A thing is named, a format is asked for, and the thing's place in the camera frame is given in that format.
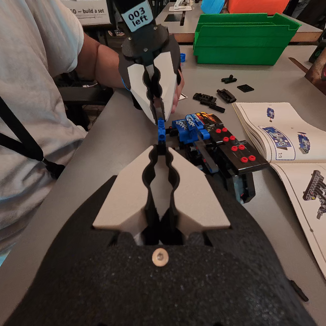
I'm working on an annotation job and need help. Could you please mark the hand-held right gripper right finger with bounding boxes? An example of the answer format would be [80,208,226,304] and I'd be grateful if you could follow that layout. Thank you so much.
[163,147,231,242]

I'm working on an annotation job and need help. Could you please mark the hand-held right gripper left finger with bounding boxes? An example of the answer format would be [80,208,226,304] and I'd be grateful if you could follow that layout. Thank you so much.
[92,145,159,245]

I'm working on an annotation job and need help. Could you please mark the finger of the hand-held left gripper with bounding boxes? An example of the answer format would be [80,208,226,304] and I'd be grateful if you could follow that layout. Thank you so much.
[127,63,157,126]
[153,51,178,122]

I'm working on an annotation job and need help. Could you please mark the blue printed lego panel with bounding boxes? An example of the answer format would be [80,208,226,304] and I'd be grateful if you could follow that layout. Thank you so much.
[157,117,168,156]

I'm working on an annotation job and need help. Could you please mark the lego truck model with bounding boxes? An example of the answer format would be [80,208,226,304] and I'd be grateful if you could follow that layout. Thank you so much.
[165,112,270,204]

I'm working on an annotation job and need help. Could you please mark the black LEGO connector pieces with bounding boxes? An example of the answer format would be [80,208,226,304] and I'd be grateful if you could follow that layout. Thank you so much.
[193,93,217,103]

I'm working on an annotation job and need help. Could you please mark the short black lego beam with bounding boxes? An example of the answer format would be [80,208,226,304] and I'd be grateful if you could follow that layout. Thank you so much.
[200,100,226,113]

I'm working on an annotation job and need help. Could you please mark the lego instruction booklet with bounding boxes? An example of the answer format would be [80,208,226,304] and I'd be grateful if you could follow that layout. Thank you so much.
[232,102,326,280]

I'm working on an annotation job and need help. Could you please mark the person's left hand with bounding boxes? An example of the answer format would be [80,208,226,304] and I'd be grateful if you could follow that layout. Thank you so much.
[170,71,185,115]

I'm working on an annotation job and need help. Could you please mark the white tripod stand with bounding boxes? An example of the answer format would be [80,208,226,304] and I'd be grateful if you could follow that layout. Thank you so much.
[169,0,193,11]

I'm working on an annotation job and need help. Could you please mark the black and white tag sign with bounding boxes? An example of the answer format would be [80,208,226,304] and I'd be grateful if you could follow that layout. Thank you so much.
[60,0,112,26]

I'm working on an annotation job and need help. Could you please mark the light blue bag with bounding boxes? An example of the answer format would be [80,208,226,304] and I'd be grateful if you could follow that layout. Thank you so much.
[201,0,226,14]

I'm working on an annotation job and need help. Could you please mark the green storage bin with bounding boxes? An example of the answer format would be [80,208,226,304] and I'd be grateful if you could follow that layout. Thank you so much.
[193,13,302,66]

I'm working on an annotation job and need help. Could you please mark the orange plastic bin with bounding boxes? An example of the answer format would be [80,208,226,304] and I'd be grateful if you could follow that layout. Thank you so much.
[227,0,291,15]

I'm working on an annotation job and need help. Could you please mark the black lego bracket piece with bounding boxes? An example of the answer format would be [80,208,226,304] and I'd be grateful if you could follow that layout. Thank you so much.
[216,89,237,103]

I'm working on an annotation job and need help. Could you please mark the black shoulder strap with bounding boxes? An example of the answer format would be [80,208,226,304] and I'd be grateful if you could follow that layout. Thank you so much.
[0,97,65,179]

